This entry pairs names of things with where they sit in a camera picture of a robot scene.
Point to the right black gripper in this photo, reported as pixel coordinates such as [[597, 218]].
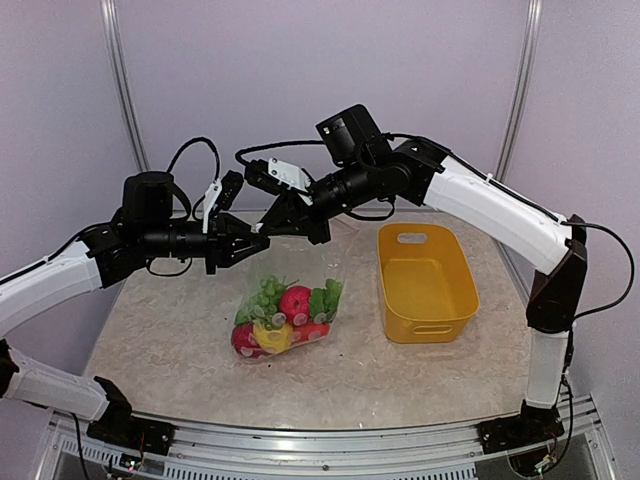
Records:
[[288, 214]]

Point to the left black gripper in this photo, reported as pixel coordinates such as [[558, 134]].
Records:
[[220, 241]]

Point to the green toy grapes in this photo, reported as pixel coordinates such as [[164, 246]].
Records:
[[263, 305]]

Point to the clear zip top bag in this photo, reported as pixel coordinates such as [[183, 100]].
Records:
[[302, 264]]

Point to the red toy apple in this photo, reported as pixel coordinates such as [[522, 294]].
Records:
[[295, 305]]

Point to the green toy cabbage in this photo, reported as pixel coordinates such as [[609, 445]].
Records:
[[324, 302]]

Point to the red toy tomato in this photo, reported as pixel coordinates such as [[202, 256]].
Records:
[[244, 342]]

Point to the yellow toy lemon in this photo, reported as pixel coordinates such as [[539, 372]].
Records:
[[273, 341]]

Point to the orange toy carrot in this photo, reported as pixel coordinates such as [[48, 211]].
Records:
[[309, 332]]

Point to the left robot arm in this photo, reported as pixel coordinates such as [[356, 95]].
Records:
[[143, 229]]

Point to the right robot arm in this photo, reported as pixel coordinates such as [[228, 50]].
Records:
[[371, 164]]

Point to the yellow plastic basket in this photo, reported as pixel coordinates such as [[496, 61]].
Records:
[[428, 294]]

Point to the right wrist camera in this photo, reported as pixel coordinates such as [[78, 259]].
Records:
[[275, 176]]

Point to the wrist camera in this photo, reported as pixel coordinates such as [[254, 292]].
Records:
[[219, 196], [275, 176]]

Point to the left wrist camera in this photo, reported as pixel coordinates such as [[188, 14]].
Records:
[[219, 196]]

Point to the aluminium front rail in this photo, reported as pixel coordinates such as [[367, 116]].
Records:
[[200, 450]]

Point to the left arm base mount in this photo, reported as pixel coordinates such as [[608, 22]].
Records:
[[135, 433]]

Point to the left aluminium frame post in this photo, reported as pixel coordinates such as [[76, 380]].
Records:
[[115, 48]]

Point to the aluminium frame post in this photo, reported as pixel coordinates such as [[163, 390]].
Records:
[[523, 78], [115, 48]]

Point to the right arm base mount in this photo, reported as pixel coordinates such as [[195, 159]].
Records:
[[520, 430]]

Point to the right aluminium frame post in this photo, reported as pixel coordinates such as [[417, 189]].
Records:
[[523, 78]]

